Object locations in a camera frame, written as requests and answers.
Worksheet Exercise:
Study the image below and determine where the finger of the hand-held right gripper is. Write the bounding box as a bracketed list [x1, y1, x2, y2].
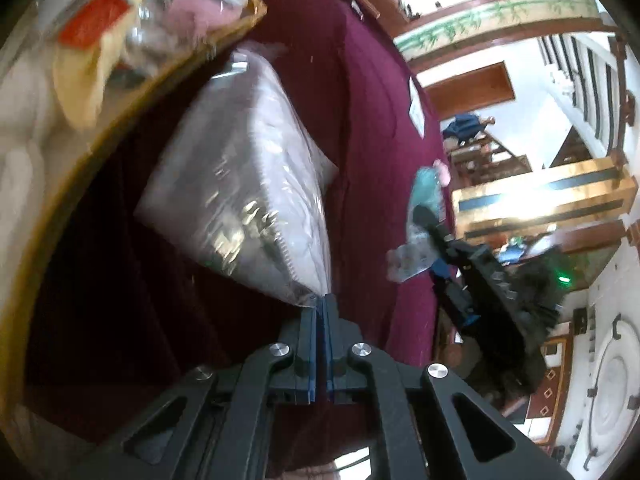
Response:
[434, 259, 484, 332]
[412, 204, 469, 262]

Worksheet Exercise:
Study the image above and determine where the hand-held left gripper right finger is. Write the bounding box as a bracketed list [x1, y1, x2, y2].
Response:
[325, 296, 571, 480]

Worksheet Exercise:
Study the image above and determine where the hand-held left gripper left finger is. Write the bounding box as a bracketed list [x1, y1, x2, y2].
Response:
[65, 296, 323, 480]

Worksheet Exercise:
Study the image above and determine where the teal plastic packet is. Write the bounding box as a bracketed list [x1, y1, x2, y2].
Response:
[387, 166, 451, 283]

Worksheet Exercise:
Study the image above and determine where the clear bag of lilac cloth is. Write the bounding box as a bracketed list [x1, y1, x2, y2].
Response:
[134, 47, 340, 310]

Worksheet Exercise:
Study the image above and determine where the large yellow cardboard box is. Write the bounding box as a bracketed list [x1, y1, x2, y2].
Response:
[0, 0, 268, 416]

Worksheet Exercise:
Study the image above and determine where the maroon tablecloth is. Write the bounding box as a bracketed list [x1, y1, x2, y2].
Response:
[25, 0, 458, 471]

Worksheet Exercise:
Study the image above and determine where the white paper sheet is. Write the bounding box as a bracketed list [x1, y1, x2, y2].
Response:
[407, 76, 427, 137]

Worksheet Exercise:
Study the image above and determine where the brown wooden door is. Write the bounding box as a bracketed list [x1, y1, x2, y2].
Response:
[424, 61, 517, 117]

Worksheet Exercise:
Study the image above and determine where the clear bag of pink cloth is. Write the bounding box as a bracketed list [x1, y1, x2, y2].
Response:
[124, 0, 252, 73]

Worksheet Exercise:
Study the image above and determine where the white fluffy cloth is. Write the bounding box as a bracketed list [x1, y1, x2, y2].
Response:
[0, 55, 56, 321]

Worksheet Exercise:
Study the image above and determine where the yellow cloth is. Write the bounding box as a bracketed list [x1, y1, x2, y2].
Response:
[51, 0, 158, 132]

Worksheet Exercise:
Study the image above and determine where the red label packet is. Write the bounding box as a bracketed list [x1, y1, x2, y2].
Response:
[59, 0, 132, 48]

